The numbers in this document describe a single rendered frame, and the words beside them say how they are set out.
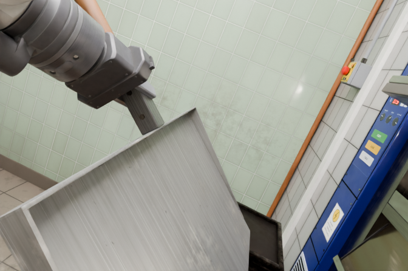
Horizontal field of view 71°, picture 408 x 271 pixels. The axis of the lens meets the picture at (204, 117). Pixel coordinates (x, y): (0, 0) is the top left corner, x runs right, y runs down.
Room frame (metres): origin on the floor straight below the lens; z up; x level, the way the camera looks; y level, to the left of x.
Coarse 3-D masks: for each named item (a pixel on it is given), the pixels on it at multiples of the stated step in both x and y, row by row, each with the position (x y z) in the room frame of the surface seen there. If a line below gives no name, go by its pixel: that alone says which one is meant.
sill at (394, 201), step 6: (396, 192) 0.69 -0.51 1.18; (390, 198) 0.70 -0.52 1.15; (396, 198) 0.68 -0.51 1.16; (402, 198) 0.66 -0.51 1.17; (390, 204) 0.69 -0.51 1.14; (396, 204) 0.67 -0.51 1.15; (402, 204) 0.65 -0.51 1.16; (396, 210) 0.65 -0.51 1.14; (402, 210) 0.64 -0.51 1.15; (402, 216) 0.63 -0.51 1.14
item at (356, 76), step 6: (348, 66) 1.34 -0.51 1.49; (354, 66) 1.26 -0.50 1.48; (360, 66) 1.25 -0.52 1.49; (366, 66) 1.25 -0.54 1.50; (348, 72) 1.29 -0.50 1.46; (354, 72) 1.26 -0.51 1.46; (360, 72) 1.25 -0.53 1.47; (366, 72) 1.25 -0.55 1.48; (342, 78) 1.33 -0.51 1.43; (348, 78) 1.26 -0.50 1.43; (354, 78) 1.25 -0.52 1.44; (360, 78) 1.25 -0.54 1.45; (348, 84) 1.29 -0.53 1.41; (354, 84) 1.25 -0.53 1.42; (360, 84) 1.25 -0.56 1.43
